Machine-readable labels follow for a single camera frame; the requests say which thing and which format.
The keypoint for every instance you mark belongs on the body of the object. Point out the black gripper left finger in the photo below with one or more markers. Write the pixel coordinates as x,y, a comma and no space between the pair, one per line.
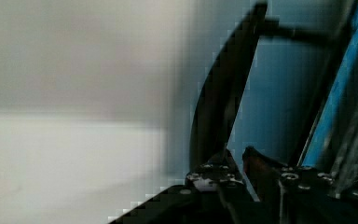
216,180

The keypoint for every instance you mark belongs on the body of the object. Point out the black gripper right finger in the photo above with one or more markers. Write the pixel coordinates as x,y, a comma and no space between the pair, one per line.
263,173

